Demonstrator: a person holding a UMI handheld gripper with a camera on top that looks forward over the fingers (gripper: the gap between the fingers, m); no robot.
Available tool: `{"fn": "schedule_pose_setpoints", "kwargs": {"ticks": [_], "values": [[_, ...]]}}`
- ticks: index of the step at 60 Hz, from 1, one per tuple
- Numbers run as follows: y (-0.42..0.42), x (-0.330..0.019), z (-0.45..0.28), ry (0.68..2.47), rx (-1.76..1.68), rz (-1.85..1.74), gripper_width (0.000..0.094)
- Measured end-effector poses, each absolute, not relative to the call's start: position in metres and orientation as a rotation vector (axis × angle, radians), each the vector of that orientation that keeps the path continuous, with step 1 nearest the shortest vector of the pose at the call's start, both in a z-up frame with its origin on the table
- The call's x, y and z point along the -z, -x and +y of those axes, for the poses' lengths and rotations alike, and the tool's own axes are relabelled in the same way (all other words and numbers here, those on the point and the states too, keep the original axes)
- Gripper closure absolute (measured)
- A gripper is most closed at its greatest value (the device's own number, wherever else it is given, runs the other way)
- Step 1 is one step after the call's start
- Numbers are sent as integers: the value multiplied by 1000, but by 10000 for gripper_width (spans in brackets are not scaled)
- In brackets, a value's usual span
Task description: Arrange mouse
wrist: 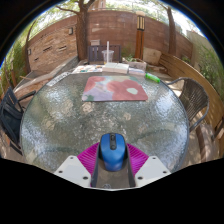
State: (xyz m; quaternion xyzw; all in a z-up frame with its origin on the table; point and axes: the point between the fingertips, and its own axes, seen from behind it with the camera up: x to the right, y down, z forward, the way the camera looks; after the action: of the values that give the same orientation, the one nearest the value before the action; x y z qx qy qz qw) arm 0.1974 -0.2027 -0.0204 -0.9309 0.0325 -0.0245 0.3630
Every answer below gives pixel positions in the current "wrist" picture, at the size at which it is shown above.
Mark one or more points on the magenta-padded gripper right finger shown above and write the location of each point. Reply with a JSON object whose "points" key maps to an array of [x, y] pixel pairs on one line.
{"points": [[151, 169]]}

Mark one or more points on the dark wall lantern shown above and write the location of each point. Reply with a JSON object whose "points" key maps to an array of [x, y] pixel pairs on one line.
{"points": [[70, 31], [29, 52]]}

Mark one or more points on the grey wall utility box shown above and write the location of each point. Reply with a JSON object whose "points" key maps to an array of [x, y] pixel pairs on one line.
{"points": [[95, 42]]}

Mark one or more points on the dark wooden slatted chair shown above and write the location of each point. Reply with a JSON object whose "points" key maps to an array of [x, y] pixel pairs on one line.
{"points": [[95, 53]]}

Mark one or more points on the slim tree trunk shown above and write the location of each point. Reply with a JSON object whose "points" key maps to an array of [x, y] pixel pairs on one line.
{"points": [[171, 33]]}

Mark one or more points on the green plastic box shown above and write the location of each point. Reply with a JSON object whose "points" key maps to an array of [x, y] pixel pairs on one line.
{"points": [[152, 77]]}

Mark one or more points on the wooden lamp post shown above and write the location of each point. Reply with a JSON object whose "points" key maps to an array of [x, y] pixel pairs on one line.
{"points": [[140, 36]]}

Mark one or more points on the large pale stone block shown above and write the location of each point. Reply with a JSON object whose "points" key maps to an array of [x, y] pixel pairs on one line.
{"points": [[152, 56]]}

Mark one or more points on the brown wicker metal chair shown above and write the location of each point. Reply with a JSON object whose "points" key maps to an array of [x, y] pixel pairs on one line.
{"points": [[193, 98]]}

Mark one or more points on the colourful picture magazine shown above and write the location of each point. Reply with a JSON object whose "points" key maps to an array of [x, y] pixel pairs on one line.
{"points": [[87, 69]]}

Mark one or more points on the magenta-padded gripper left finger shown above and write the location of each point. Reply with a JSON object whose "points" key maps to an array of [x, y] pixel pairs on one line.
{"points": [[74, 170]]}

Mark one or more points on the raised stone garden bed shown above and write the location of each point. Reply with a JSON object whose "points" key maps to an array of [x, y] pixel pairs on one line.
{"points": [[50, 75]]}

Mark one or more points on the floral red green mouse pad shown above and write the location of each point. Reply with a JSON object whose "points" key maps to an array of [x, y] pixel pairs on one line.
{"points": [[115, 89]]}

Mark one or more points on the curved wooden bench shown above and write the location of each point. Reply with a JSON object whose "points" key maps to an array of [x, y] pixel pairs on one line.
{"points": [[186, 71]]}

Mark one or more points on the black metal chair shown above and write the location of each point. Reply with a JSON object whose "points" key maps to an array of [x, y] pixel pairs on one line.
{"points": [[10, 116]]}

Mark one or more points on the blue and black computer mouse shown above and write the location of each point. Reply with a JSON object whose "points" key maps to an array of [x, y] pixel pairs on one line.
{"points": [[113, 151]]}

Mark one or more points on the white license plate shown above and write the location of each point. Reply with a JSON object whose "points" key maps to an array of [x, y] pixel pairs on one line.
{"points": [[58, 78]]}

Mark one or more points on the thick tree trunk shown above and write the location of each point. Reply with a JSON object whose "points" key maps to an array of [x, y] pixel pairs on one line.
{"points": [[82, 33]]}

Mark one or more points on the small closed white book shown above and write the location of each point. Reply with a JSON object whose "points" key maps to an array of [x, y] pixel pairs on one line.
{"points": [[136, 71]]}

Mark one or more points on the open white book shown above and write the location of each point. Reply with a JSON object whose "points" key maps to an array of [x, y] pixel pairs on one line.
{"points": [[115, 67]]}

